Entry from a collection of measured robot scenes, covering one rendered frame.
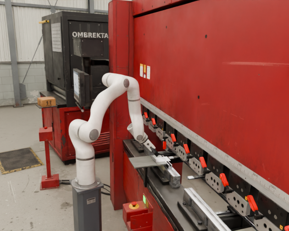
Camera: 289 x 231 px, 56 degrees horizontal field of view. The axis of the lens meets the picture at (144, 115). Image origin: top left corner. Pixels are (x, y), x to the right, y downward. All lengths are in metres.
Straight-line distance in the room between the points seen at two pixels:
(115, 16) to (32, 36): 6.20
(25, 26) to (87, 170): 7.35
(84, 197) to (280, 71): 1.34
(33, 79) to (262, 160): 8.19
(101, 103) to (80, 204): 0.66
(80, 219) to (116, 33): 1.74
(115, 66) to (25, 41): 6.20
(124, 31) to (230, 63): 1.68
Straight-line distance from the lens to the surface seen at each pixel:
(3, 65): 8.79
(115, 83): 1.74
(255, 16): 1.21
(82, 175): 1.82
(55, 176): 3.99
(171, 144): 1.96
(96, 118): 1.70
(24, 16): 8.87
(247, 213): 1.34
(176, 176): 2.06
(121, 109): 2.90
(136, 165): 2.11
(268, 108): 1.13
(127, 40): 2.83
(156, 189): 2.07
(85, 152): 1.75
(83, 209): 1.89
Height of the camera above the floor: 1.91
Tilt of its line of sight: 15 degrees down
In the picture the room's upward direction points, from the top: 1 degrees clockwise
